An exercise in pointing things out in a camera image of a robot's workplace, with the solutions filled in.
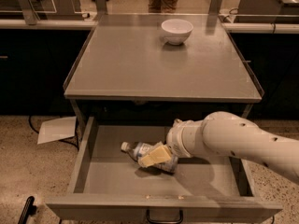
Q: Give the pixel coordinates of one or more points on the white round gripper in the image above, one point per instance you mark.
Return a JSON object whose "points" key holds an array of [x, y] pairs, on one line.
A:
{"points": [[175, 140]]}

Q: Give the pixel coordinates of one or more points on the blue plastic water bottle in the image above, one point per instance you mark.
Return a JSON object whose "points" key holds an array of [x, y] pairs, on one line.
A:
{"points": [[137, 149]]}

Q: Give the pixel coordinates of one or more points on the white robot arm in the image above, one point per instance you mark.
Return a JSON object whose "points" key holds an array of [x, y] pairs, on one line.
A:
{"points": [[227, 135]]}

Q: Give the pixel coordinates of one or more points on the grey open top drawer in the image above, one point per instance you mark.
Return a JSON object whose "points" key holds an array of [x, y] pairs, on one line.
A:
{"points": [[108, 185]]}

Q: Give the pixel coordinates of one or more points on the grey metal counter cabinet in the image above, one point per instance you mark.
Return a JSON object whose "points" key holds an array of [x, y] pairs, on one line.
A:
{"points": [[125, 58]]}

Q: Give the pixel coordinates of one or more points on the white paper sheet on floor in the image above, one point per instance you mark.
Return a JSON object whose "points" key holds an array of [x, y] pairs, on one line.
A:
{"points": [[56, 129]]}

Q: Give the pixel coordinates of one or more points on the white ceramic bowl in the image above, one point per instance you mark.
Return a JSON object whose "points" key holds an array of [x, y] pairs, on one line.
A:
{"points": [[176, 31]]}

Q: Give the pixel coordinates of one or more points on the black object bottom left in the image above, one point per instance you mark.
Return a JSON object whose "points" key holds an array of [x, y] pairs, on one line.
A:
{"points": [[29, 209]]}

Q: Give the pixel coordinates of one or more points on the black drawer handle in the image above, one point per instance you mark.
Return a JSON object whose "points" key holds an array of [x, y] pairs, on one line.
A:
{"points": [[164, 216]]}

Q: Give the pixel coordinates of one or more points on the right grey metal post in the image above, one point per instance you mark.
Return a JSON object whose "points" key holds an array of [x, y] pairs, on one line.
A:
{"points": [[214, 7]]}

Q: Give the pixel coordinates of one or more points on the left grey metal post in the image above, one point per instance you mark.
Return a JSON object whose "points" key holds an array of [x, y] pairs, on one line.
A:
{"points": [[28, 12]]}

